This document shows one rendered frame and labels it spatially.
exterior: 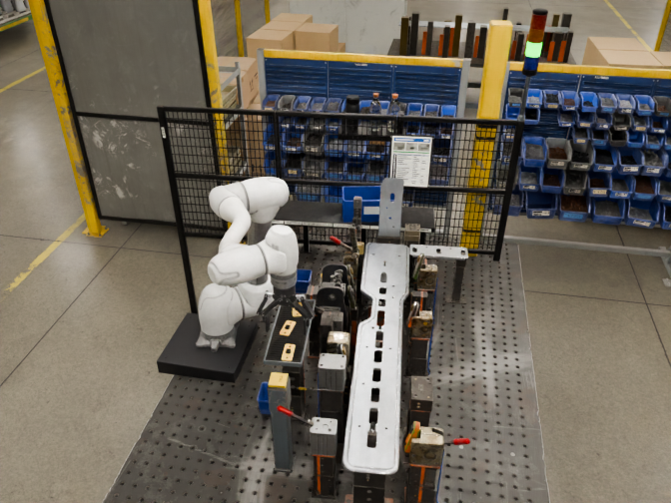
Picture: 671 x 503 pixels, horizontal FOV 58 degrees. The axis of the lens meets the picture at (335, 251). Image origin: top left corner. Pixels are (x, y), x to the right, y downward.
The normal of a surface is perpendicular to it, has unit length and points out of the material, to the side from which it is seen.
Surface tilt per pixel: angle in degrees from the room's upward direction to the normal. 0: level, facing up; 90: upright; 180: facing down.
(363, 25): 90
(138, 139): 88
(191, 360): 3
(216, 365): 3
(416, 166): 90
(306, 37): 90
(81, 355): 0
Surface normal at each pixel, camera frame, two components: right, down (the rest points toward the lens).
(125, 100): -0.21, 0.57
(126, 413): 0.00, -0.83
